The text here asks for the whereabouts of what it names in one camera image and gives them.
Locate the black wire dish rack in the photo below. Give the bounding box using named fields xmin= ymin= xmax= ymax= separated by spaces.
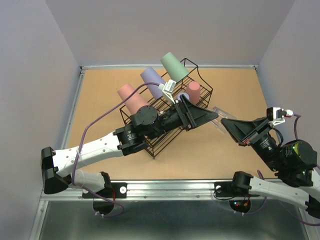
xmin=116 ymin=62 xmax=218 ymax=158

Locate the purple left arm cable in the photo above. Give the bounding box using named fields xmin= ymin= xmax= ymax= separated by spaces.
xmin=71 ymin=82 xmax=163 ymax=218

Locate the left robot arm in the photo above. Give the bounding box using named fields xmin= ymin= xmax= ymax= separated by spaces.
xmin=40 ymin=97 xmax=218 ymax=197

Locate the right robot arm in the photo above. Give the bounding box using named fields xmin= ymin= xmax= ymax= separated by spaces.
xmin=221 ymin=113 xmax=320 ymax=218

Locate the red plastic cup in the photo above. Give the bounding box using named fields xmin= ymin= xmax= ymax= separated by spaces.
xmin=185 ymin=81 xmax=201 ymax=105

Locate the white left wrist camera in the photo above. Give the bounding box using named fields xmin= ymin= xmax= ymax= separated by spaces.
xmin=158 ymin=79 xmax=176 ymax=104

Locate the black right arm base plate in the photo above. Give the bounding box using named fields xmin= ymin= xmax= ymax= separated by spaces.
xmin=212 ymin=181 xmax=248 ymax=200

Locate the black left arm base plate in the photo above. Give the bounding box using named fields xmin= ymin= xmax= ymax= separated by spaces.
xmin=82 ymin=182 xmax=127 ymax=200

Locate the light purple plastic cup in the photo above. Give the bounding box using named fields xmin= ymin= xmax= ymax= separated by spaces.
xmin=139 ymin=66 xmax=172 ymax=100

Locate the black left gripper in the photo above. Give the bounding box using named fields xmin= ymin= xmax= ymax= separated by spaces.
xmin=147 ymin=94 xmax=219 ymax=141

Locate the green plastic cup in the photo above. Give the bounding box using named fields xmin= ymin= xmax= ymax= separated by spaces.
xmin=160 ymin=52 xmax=189 ymax=83

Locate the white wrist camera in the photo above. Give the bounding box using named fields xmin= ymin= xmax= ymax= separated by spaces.
xmin=158 ymin=79 xmax=176 ymax=104
xmin=266 ymin=107 xmax=294 ymax=126

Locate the aluminium table frame rail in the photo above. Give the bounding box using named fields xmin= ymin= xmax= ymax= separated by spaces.
xmin=38 ymin=67 xmax=320 ymax=240

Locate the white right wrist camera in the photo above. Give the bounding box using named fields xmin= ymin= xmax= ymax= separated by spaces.
xmin=266 ymin=107 xmax=294 ymax=126

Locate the pink plastic cup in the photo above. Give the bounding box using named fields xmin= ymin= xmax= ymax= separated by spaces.
xmin=117 ymin=83 xmax=149 ymax=115

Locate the dark purple plastic cup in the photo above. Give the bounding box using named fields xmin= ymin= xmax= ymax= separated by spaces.
xmin=176 ymin=92 xmax=190 ymax=102

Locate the clear plastic cup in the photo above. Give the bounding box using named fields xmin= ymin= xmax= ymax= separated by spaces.
xmin=211 ymin=106 xmax=238 ymax=136

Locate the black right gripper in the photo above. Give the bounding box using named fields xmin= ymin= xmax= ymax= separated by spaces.
xmin=218 ymin=115 xmax=284 ymax=170

